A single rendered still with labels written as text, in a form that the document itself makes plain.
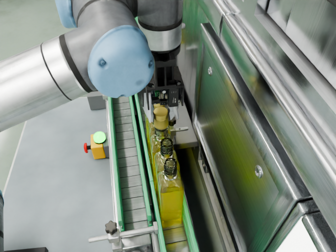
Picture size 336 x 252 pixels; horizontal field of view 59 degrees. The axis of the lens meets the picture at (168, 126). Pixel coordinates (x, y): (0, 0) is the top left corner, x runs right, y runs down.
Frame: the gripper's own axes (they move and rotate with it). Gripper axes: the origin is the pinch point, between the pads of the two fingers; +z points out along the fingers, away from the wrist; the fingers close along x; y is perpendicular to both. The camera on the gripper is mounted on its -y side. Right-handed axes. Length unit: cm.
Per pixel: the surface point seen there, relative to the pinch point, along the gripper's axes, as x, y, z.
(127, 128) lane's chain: -9.0, -24.2, 29.6
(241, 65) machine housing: 13.0, 8.8, -18.3
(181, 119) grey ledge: 11.3, -25.6, 29.6
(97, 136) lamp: -20.0, -24.8, 32.2
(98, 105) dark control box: -20, -50, 40
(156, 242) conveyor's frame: -4.6, 17.9, 29.7
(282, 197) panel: 12.6, 30.8, -11.6
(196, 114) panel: 12.1, -11.1, 13.0
